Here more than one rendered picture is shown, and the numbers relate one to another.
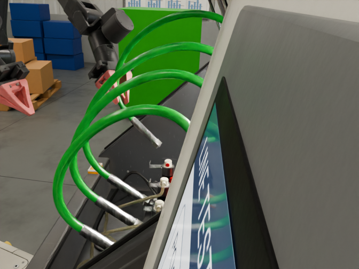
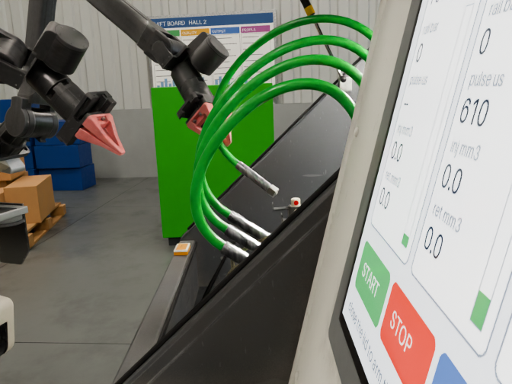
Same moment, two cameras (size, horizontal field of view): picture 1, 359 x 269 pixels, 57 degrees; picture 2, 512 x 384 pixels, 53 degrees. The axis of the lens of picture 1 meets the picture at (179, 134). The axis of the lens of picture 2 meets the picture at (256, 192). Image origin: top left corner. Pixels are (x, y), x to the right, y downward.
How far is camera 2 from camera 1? 0.29 m
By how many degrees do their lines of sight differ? 11
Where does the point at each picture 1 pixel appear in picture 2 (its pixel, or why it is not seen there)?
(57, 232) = (159, 308)
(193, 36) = (262, 117)
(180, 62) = (247, 155)
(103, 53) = (194, 87)
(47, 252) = (155, 324)
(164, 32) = not seen: hidden behind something
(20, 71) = (107, 102)
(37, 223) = not seen: outside the picture
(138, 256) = (315, 224)
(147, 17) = not seen: hidden behind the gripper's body
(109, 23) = (201, 49)
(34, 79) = (28, 201)
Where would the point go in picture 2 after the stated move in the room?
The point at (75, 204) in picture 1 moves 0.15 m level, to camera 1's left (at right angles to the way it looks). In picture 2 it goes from (170, 282) to (90, 286)
